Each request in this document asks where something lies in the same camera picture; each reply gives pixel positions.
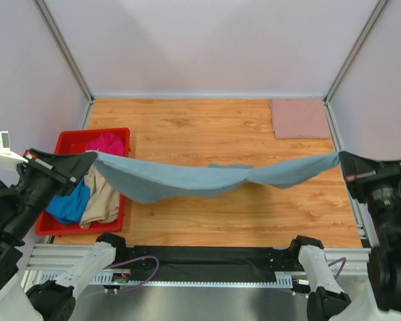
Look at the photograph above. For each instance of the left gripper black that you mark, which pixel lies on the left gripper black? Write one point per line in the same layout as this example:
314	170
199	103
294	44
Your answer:
49	168

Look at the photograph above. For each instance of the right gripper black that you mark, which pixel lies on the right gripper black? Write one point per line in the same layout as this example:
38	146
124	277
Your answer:
367	175

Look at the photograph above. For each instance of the grey blue t shirt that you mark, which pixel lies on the grey blue t shirt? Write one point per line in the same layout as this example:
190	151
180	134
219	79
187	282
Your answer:
147	182

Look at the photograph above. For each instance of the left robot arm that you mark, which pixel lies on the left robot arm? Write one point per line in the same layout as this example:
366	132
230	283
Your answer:
54	299

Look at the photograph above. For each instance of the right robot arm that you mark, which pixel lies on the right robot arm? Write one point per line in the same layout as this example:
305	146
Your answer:
380	298

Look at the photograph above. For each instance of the red plastic bin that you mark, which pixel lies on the red plastic bin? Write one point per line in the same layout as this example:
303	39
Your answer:
74	142

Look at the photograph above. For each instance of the bright blue t shirt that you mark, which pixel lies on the bright blue t shirt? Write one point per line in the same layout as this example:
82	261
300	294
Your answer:
70	208

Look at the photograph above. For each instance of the magenta t shirt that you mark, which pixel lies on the magenta t shirt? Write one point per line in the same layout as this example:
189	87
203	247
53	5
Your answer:
107	143

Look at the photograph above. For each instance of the beige t shirt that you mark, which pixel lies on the beige t shirt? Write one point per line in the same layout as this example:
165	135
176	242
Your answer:
104	203

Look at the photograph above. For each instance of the folded pink t shirt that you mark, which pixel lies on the folded pink t shirt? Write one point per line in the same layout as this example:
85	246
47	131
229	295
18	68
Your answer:
299	119

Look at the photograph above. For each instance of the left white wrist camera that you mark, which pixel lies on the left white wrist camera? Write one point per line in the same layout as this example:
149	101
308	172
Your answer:
1	152

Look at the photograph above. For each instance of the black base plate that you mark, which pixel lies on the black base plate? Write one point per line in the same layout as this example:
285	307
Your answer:
217	264

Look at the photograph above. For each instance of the left aluminium frame post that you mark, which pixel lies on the left aluminium frame post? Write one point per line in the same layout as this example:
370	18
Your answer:
63	48

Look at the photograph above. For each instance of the aluminium frame post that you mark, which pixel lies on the aluminium frame post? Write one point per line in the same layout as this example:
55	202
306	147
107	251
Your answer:
63	48
357	47

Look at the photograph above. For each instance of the right aluminium frame post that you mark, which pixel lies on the right aluminium frame post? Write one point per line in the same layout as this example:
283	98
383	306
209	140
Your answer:
357	47

